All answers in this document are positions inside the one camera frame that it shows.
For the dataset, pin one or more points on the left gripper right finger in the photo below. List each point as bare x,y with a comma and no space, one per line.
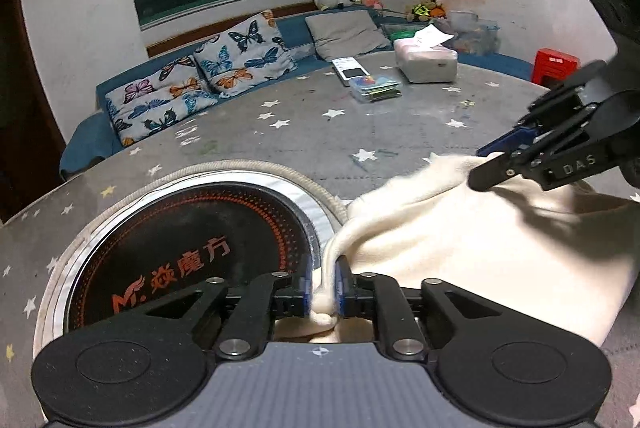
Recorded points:
391,308

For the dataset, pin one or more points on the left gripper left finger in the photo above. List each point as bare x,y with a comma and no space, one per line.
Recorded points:
268,298

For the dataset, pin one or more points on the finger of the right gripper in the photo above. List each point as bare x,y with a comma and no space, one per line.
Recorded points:
558,158
552,128

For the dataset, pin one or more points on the cream sweater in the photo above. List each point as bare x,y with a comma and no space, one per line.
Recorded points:
568,257

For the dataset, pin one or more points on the red plastic stool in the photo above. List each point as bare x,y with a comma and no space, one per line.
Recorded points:
552,67

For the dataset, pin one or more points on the clear plastic storage bin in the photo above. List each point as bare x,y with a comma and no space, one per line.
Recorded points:
472,34

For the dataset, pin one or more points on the black induction cooktop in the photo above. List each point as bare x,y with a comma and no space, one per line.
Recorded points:
230,230

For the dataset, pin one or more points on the white tissue box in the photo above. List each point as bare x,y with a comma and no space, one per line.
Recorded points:
424,59

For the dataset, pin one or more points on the grey star tablecloth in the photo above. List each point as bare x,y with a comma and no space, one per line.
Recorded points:
310,123

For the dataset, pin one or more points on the clear box colourful items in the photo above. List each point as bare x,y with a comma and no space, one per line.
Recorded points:
372,89

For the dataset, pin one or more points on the white remote device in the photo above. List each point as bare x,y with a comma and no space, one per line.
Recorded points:
348,68

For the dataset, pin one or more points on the grey cushion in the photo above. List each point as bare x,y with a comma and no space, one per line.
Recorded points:
345,34

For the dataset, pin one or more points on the left butterfly pillow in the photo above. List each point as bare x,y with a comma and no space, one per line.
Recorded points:
159,100

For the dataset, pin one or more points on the butterfly pillow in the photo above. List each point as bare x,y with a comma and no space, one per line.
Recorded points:
251,53
159,100

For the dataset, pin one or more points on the right butterfly pillow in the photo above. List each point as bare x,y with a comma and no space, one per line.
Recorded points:
251,53

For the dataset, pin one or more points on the blue corner sofa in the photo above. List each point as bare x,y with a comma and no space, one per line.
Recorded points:
95,139

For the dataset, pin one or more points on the dark wooden door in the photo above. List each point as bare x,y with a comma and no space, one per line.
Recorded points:
31,142

